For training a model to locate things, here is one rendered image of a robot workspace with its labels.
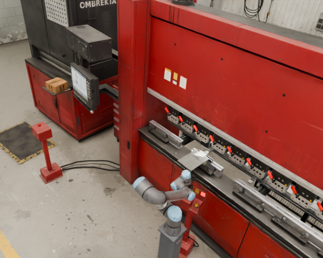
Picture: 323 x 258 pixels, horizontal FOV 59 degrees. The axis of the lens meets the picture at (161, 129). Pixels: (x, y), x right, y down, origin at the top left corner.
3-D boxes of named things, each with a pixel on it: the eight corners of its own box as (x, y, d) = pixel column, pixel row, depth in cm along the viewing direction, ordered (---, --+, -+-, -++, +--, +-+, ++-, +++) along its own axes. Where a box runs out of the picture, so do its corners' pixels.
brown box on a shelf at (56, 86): (41, 87, 379) (39, 79, 372) (59, 82, 395) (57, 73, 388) (53, 95, 364) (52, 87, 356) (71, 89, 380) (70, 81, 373)
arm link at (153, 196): (156, 198, 190) (199, 191, 226) (146, 188, 197) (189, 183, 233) (149, 211, 193) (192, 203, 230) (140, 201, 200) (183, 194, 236)
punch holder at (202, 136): (195, 136, 283) (197, 123, 273) (200, 133, 288) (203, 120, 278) (206, 144, 274) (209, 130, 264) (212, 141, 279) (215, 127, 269)
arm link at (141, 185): (166, 218, 240) (140, 197, 197) (156, 207, 249) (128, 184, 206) (177, 208, 241) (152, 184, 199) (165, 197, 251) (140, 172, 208)
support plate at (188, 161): (177, 160, 279) (177, 160, 279) (195, 150, 294) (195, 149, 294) (190, 171, 269) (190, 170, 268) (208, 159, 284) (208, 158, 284)
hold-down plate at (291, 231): (270, 220, 243) (271, 218, 241) (274, 217, 246) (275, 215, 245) (304, 245, 226) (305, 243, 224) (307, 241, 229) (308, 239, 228)
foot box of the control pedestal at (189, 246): (168, 251, 308) (169, 244, 301) (180, 234, 326) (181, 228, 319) (184, 261, 300) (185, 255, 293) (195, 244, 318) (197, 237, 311)
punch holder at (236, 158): (227, 157, 260) (231, 144, 250) (233, 154, 265) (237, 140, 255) (241, 167, 251) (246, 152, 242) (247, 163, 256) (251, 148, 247)
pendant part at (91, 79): (73, 93, 322) (69, 63, 301) (82, 90, 328) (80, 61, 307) (92, 111, 294) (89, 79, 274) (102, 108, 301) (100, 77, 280)
